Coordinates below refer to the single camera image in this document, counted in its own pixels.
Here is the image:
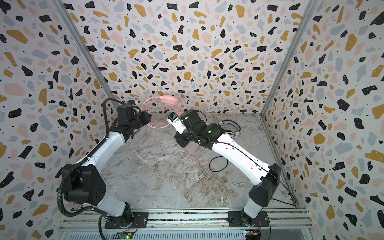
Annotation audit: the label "right corner aluminium post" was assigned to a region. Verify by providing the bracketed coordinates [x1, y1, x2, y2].
[260, 0, 319, 119]

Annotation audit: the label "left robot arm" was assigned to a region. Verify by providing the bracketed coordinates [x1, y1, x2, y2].
[57, 103, 151, 228]

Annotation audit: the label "black corrugated cable conduit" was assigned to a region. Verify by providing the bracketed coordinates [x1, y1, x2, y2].
[56, 97, 127, 218]

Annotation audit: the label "pink headphones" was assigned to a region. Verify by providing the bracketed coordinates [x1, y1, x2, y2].
[141, 95, 186, 129]

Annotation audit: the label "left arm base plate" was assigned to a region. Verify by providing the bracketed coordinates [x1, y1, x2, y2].
[105, 212, 149, 229]

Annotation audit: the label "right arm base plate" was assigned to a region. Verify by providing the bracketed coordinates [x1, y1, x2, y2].
[226, 211, 270, 228]

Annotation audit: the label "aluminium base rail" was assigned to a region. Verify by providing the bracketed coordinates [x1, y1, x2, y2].
[56, 207, 313, 240]

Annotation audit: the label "corner aluminium post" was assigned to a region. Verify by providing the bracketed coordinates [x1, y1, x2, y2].
[260, 0, 319, 119]
[52, 1, 118, 118]

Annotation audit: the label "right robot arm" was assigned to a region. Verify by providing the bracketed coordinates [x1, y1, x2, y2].
[168, 110, 281, 227]

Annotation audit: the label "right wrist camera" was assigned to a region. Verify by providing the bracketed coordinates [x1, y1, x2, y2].
[167, 112, 187, 135]

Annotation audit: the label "left corner aluminium post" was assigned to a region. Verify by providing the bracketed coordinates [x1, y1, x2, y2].
[52, 1, 118, 118]

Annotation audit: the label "white black headphones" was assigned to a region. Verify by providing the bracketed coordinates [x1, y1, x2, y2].
[219, 120, 241, 138]

